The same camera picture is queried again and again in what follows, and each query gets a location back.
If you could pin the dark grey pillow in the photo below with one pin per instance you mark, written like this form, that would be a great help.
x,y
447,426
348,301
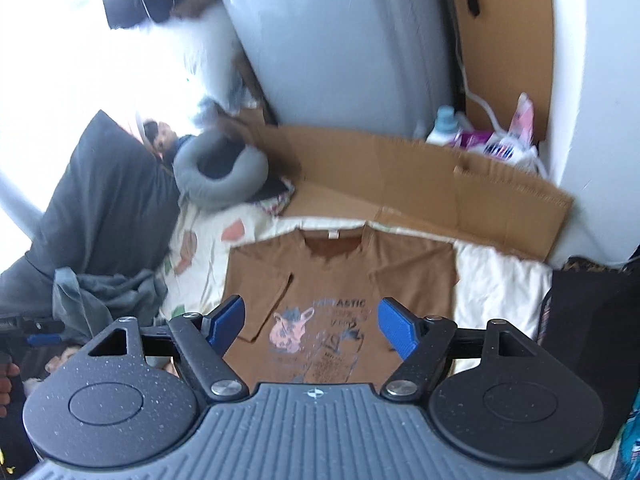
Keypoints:
x,y
100,200

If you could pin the brown printed t-shirt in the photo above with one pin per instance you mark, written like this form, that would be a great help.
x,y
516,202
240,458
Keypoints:
x,y
325,280

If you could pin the white pillow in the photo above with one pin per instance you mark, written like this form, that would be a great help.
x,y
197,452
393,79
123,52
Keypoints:
x,y
210,50

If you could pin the tall standing cardboard panel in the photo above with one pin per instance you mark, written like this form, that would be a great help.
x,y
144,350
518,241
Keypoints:
x,y
510,35

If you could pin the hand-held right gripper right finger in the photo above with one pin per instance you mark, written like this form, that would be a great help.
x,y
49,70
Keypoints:
x,y
397,330

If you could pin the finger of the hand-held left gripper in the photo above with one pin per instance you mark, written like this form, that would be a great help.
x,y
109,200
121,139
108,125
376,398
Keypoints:
x,y
45,340

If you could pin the purple white detergent bag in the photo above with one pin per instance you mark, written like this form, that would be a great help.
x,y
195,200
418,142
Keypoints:
x,y
500,150

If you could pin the teal printed garment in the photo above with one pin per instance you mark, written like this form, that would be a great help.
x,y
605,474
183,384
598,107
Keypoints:
x,y
631,445

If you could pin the black flat pad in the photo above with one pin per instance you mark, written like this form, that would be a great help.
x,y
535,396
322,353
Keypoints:
x,y
277,187

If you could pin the grey crumpled garment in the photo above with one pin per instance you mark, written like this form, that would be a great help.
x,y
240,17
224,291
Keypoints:
x,y
110,295

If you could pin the person's left hand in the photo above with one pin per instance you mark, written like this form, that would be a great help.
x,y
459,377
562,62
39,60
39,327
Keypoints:
x,y
7,380

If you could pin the grey plastic-wrapped mattress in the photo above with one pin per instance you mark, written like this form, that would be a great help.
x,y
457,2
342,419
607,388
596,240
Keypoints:
x,y
340,50

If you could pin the brown teddy bear toy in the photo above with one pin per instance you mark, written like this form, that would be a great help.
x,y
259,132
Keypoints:
x,y
165,137

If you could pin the floral patterned cloth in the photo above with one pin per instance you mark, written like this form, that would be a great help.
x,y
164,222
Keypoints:
x,y
280,205

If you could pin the grey neck pillow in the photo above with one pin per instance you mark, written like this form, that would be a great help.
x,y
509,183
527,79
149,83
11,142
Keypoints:
x,y
200,190

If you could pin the beige crumpled cloth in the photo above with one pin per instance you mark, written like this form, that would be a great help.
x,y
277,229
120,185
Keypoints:
x,y
60,360

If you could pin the leopard print cloth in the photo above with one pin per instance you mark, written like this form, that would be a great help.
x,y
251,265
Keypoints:
x,y
580,264

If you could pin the black folded garment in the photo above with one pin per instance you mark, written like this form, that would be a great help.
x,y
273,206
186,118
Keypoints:
x,y
590,320

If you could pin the cream bear print blanket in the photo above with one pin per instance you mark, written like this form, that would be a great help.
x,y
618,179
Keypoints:
x,y
500,285

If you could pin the white blue-capped detergent bottle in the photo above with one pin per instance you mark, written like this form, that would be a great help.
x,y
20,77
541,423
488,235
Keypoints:
x,y
442,130

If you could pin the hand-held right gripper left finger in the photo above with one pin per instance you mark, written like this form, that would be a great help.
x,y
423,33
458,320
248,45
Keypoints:
x,y
227,322

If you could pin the pink refill pouch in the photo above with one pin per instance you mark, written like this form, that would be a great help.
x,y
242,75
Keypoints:
x,y
522,115

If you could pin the flat brown cardboard sheet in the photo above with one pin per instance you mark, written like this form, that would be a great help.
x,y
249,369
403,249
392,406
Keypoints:
x,y
400,180

